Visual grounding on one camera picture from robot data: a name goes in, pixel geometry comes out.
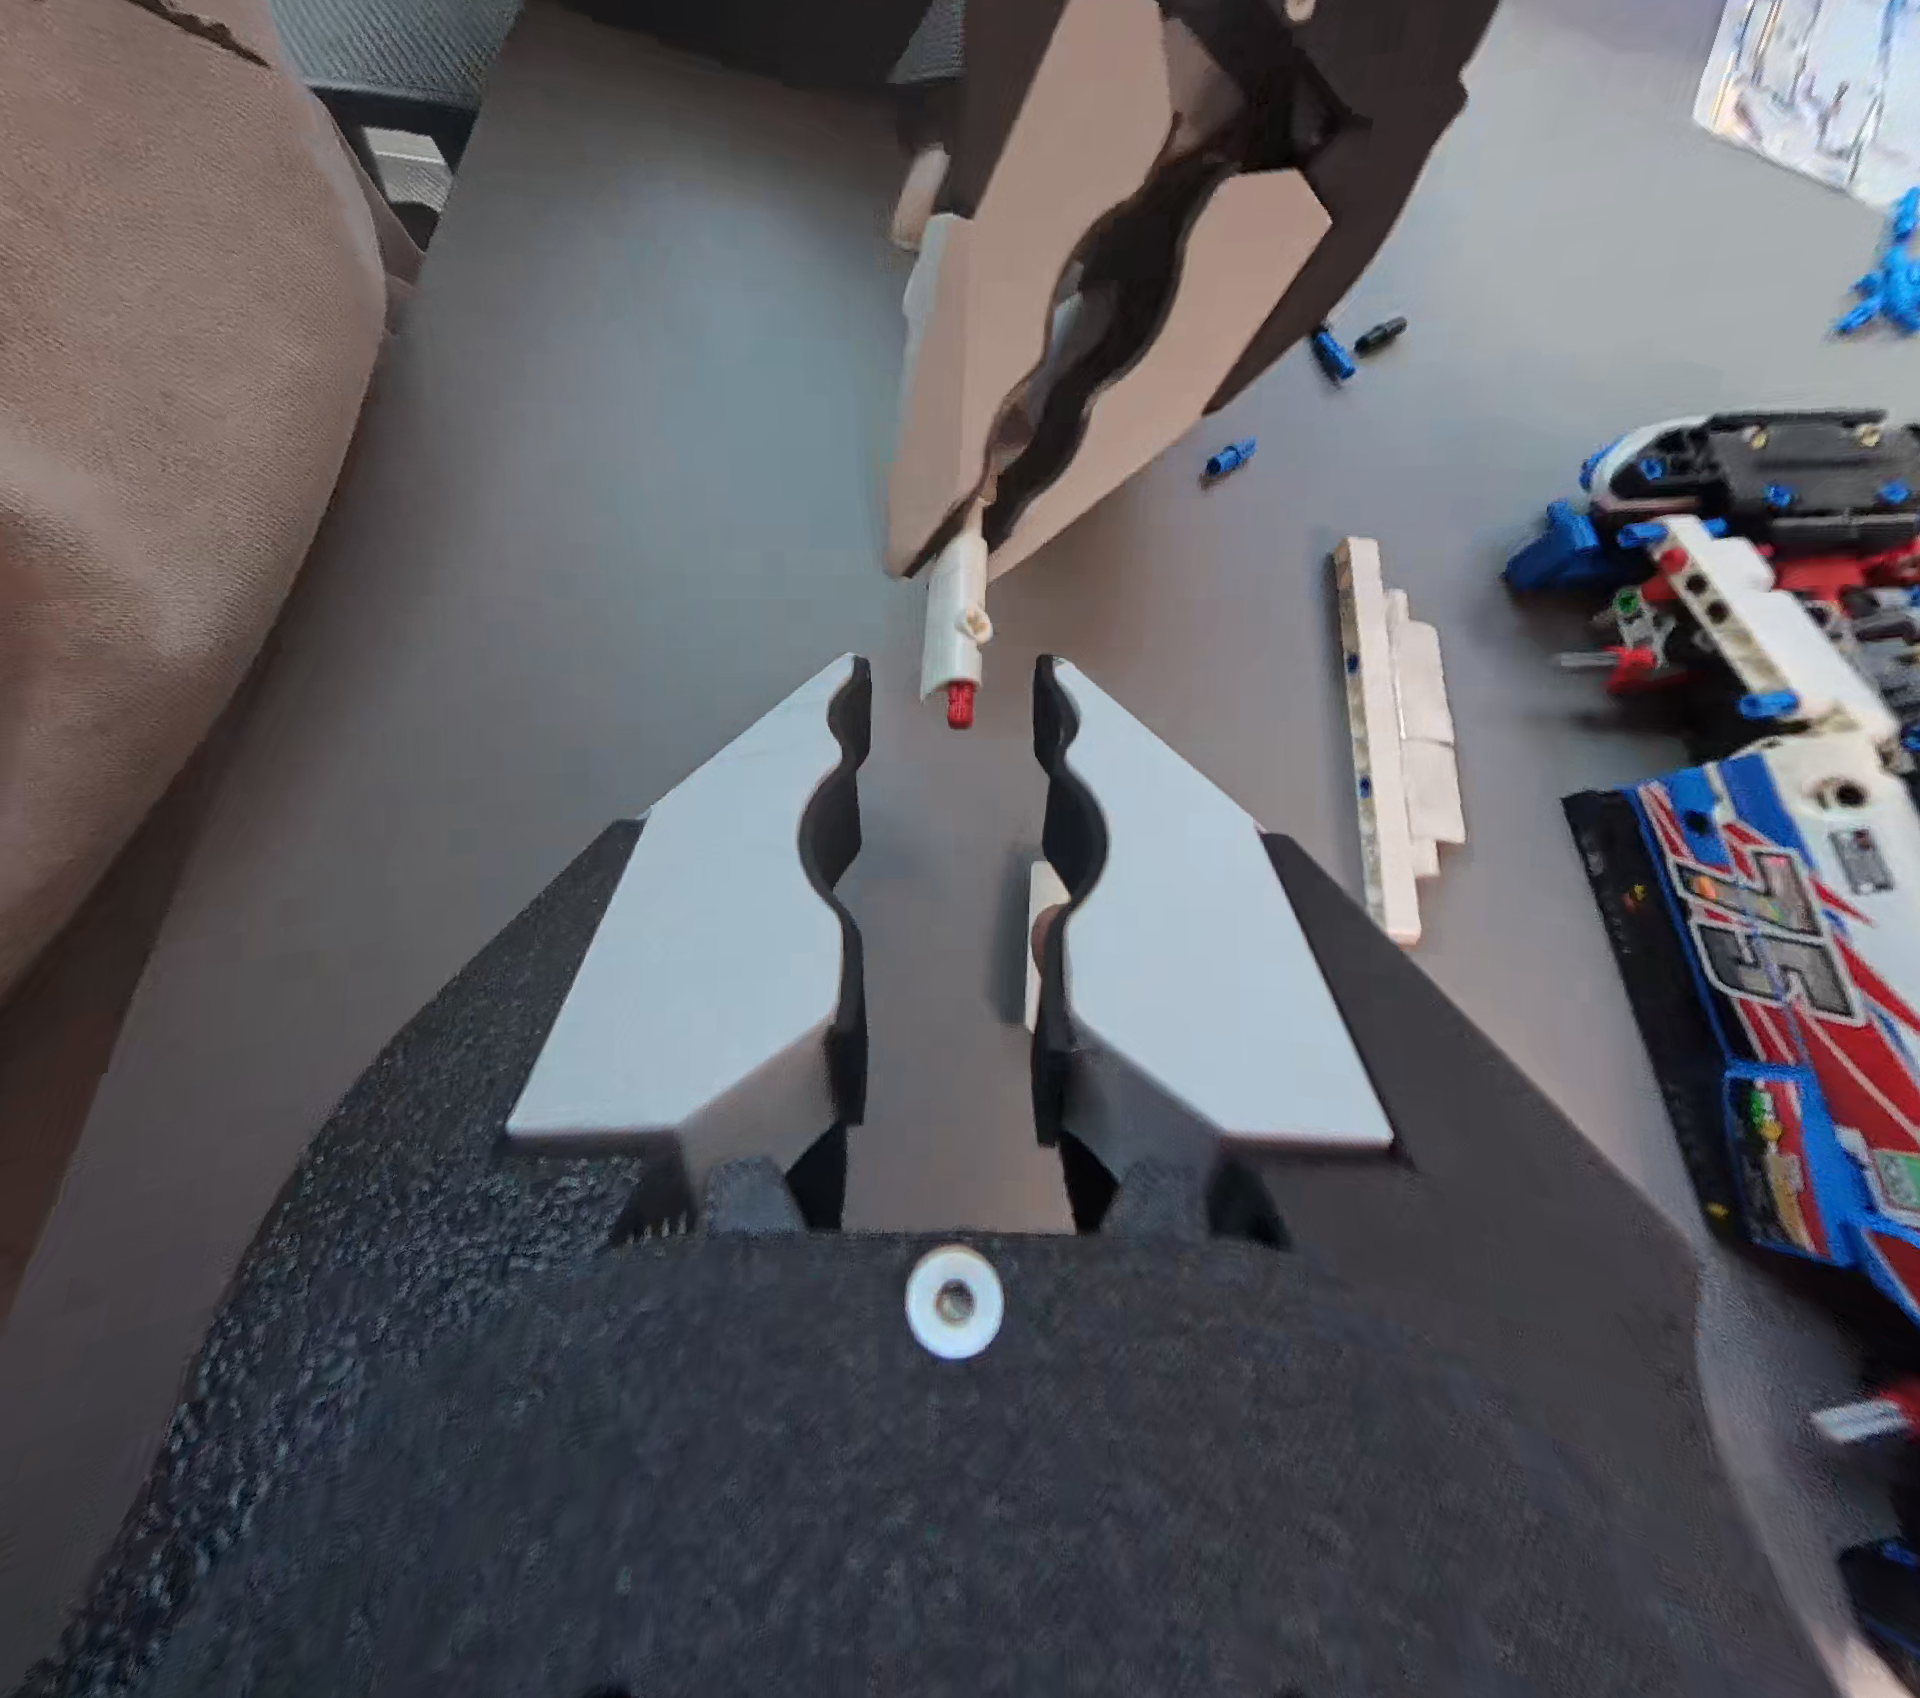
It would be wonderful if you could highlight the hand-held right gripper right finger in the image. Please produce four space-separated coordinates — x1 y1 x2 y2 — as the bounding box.
1025 652 1398 1181

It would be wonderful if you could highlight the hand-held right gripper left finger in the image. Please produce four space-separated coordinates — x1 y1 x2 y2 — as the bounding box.
507 652 875 1198

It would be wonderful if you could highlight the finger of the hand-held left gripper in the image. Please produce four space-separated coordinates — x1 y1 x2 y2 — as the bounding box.
882 0 1189 585
979 15 1339 585

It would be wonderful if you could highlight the printed instruction sheet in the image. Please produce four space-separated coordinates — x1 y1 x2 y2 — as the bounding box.
1694 0 1920 207

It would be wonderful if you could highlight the small white brick piece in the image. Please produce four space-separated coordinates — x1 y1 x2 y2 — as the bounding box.
915 498 1001 731

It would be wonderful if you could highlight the grey desk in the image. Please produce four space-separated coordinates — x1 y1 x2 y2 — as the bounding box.
0 0 1920 1698

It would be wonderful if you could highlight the black office chair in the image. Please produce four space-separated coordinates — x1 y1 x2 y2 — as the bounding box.
222 0 526 247

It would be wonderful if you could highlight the person's beige sweatshirt torso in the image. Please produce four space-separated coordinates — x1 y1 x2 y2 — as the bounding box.
0 0 438 1296

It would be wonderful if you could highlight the toy brick race car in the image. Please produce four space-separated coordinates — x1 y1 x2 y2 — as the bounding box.
1505 407 1920 1695

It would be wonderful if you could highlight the pile of blue pins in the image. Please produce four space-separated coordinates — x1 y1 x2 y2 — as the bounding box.
1832 184 1920 339

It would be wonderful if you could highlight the white brick beam assembly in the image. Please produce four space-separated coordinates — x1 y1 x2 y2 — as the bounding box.
1331 535 1468 946

